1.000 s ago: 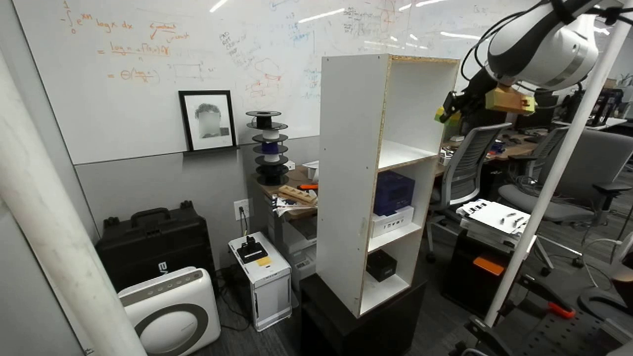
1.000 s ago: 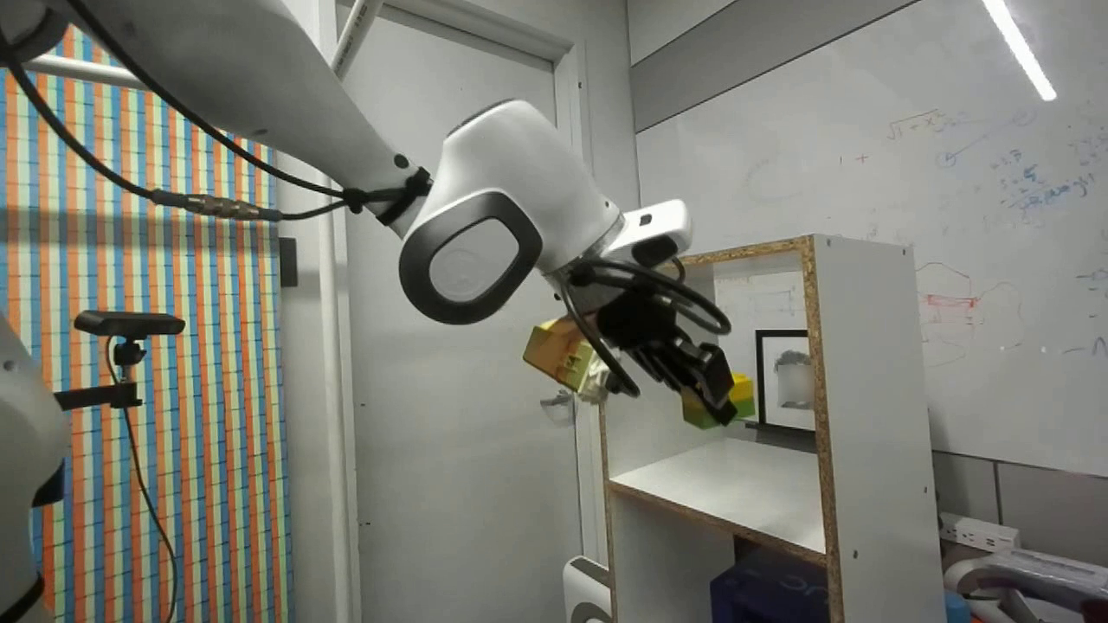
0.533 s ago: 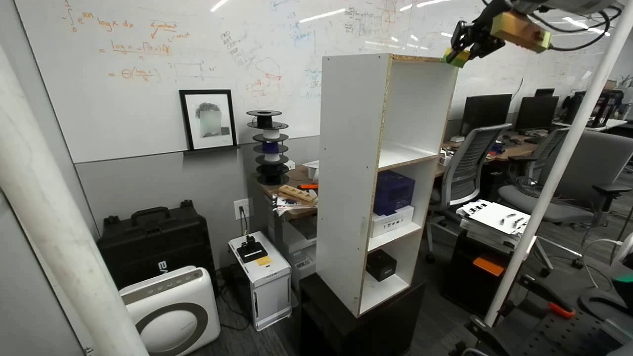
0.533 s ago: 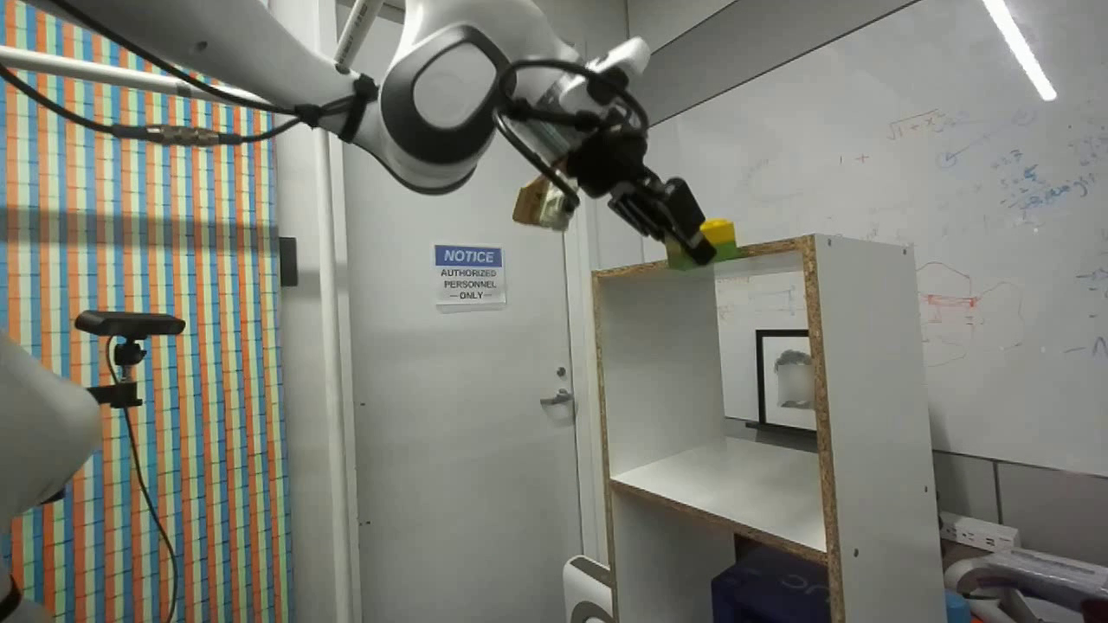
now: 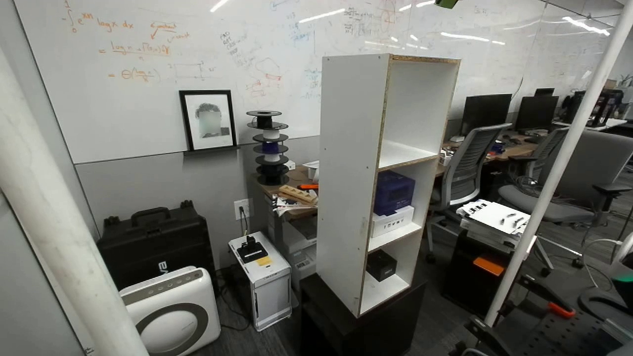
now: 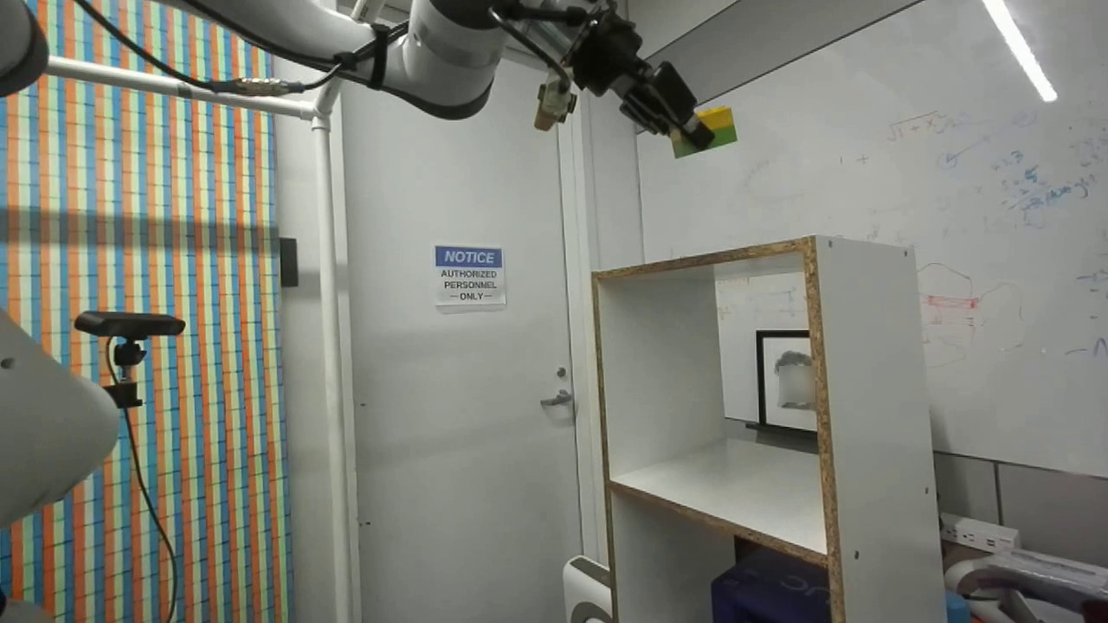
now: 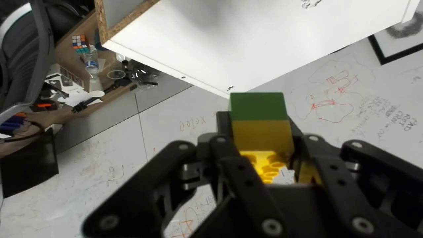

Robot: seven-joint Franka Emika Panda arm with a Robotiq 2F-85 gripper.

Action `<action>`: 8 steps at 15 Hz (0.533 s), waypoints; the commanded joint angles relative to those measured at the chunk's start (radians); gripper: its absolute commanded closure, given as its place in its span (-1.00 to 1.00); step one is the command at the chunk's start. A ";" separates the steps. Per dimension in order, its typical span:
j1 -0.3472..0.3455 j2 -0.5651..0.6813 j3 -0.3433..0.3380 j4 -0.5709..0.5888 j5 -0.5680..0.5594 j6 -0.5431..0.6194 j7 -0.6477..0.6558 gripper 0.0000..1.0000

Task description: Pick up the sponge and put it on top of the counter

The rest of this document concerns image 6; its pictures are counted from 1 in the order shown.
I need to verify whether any blue notice sign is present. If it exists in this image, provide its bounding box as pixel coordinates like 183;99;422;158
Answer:
433;246;504;308

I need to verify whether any framed portrait picture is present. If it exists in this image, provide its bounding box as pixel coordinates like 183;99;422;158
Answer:
756;327;816;431

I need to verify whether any white wooden shelf unit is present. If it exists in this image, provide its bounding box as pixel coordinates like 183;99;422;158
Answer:
591;236;946;623

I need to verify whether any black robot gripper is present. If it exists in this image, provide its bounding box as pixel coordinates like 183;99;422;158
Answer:
569;12;697;138

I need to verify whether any blue storage box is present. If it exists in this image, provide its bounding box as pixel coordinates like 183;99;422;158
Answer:
710;554;830;623

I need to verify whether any black wall card reader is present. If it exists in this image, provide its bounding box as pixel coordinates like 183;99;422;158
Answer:
276;238;301;286

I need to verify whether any white round air purifier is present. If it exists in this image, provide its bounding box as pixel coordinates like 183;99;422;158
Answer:
562;558;617;623

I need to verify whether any door handle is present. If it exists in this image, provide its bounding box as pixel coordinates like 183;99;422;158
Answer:
539;390;574;407

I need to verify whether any black camera on stand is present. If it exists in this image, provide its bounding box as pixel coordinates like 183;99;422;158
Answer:
74;312;188;623

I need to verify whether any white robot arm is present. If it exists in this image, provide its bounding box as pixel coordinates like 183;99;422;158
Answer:
166;0;712;148

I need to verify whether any yellow green sponge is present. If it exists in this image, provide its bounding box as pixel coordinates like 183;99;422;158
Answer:
673;103;739;156

